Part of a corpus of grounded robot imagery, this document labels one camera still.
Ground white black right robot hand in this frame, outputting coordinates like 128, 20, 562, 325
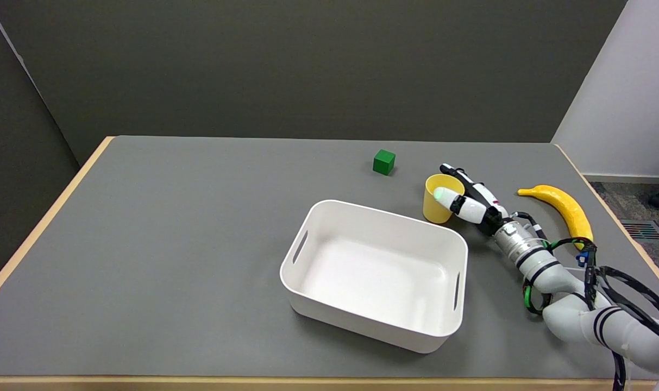
434, 163, 510, 237

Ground yellow plastic cup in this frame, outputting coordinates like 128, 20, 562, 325
422, 174, 466, 224

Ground green cube block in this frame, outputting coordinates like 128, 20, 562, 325
373, 149, 397, 176

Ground yellow banana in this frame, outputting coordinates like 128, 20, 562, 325
518, 185, 594, 251

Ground white plastic storage bin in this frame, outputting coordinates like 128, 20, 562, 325
280, 199, 469, 355

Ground floor vent grille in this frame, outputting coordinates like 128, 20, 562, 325
621, 219, 659, 242

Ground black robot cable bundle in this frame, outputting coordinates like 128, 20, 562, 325
511, 212, 659, 391

